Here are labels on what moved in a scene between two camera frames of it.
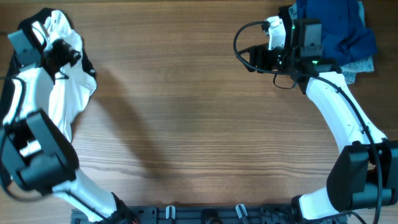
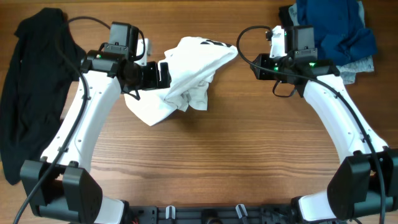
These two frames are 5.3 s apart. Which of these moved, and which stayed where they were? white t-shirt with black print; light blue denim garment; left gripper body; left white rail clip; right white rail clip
Moved: left gripper body; white t-shirt with black print
Stayed: light blue denim garment; right white rail clip; left white rail clip
